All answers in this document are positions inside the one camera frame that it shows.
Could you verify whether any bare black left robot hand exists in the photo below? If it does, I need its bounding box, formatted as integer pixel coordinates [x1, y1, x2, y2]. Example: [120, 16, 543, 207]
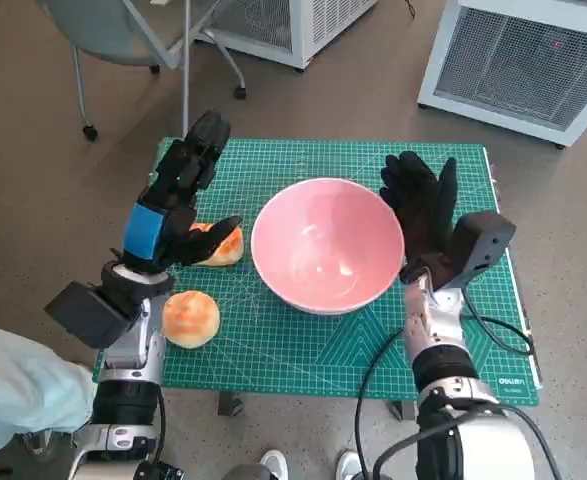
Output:
[117, 110, 244, 275]

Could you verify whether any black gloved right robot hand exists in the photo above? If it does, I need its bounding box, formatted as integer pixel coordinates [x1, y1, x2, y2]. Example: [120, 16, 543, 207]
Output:
[378, 150, 462, 291]

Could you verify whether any long orange toy bread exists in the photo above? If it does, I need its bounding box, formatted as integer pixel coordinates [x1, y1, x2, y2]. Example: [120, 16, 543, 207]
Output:
[187, 222, 246, 269]

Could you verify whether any pink bowl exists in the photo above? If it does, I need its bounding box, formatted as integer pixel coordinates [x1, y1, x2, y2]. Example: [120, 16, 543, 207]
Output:
[250, 176, 407, 316]

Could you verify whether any round toy bread bun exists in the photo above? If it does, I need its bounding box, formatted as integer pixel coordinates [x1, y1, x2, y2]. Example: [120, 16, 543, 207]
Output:
[161, 291, 222, 350]

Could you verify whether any grey metal pole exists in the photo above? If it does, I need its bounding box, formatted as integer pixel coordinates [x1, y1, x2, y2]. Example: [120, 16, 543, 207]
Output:
[182, 0, 192, 140]

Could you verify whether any white cabinet with mesh front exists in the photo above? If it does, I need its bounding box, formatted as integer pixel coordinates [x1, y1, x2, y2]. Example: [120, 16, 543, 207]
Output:
[416, 0, 587, 149]

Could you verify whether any grey office chair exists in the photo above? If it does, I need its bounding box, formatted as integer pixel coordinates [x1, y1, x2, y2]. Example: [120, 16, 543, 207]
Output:
[35, 0, 248, 144]

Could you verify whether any green cutting mat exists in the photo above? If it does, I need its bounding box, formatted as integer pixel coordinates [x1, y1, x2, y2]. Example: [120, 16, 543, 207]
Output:
[147, 137, 543, 407]

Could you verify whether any white cabinet with louvred panel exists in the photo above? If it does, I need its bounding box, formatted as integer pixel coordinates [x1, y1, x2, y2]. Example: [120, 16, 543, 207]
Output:
[192, 0, 379, 74]

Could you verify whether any person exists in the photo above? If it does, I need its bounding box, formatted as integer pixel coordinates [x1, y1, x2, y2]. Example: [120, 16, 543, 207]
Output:
[0, 319, 97, 469]

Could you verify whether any white shoe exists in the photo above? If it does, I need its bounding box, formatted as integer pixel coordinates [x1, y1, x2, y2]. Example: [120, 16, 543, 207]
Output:
[260, 448, 289, 480]
[335, 449, 367, 480]

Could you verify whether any small black device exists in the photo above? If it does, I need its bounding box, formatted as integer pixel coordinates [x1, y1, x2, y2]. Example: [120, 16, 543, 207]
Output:
[133, 459, 184, 480]

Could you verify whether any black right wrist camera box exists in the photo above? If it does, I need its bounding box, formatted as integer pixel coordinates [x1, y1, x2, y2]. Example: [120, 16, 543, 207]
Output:
[442, 210, 518, 291]

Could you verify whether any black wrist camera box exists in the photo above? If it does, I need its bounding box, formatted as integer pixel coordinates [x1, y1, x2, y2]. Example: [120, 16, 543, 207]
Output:
[44, 280, 134, 349]
[442, 210, 518, 291]

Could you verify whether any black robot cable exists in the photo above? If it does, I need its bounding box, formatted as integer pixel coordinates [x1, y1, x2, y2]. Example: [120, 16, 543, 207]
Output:
[152, 384, 169, 474]
[460, 292, 535, 357]
[355, 327, 407, 480]
[372, 404, 564, 480]

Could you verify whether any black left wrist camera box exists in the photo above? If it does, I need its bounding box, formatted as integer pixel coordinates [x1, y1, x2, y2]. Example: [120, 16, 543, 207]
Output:
[44, 280, 134, 349]

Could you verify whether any black table bracket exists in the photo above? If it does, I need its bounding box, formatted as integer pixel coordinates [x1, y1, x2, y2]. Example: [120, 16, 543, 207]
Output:
[390, 399, 418, 424]
[217, 391, 245, 417]

